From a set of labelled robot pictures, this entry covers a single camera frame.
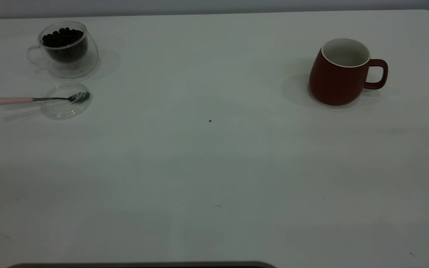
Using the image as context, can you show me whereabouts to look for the clear glass round dish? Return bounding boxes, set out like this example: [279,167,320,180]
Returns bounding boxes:
[39,81,92,120]

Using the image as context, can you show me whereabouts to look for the red ceramic mug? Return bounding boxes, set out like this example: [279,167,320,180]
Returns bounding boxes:
[308,38,389,106]

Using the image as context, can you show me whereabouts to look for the clear glass handled cup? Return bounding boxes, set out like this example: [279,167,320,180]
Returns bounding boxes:
[26,20,99,79]

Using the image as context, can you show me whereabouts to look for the dark coffee beans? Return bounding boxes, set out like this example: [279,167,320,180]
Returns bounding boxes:
[42,27,88,63]

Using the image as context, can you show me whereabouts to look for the pink handled metal spoon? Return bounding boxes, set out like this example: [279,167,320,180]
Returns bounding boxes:
[0,91,90,106]

